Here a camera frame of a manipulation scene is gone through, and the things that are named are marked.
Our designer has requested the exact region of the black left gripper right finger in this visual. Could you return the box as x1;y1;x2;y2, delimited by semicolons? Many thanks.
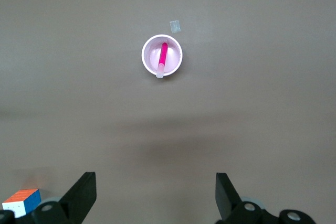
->
214;172;320;224

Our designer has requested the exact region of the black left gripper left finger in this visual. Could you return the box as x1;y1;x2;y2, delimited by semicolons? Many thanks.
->
0;171;98;224

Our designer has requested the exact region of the pink marker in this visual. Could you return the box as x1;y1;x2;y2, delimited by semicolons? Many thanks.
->
155;41;169;79

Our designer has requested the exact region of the Rubik's cube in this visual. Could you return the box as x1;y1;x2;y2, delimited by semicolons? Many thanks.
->
2;188;43;219

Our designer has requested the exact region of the translucent pink cup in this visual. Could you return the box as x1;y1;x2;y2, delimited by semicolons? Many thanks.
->
141;34;183;78

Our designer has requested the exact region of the clear tape piece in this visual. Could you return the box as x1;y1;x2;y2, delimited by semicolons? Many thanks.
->
169;19;182;34

